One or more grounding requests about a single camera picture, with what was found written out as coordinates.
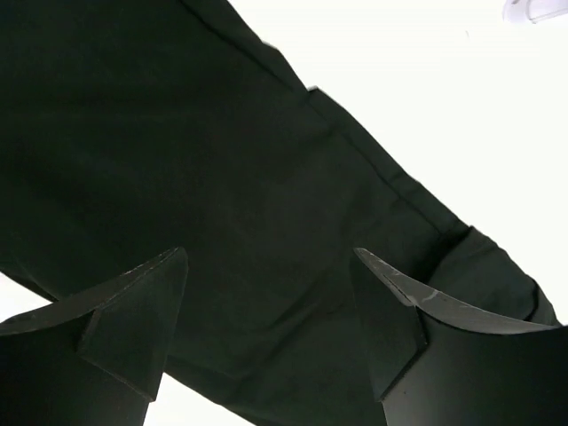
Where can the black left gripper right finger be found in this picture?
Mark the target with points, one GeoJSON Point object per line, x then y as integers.
{"type": "Point", "coordinates": [436, 360]}

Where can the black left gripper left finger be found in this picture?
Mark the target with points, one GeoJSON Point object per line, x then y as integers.
{"type": "Point", "coordinates": [96, 357]}

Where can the black trousers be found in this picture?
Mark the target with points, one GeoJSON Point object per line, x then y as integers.
{"type": "Point", "coordinates": [133, 127]}

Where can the white clothes rack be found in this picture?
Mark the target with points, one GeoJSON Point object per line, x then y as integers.
{"type": "Point", "coordinates": [533, 11]}

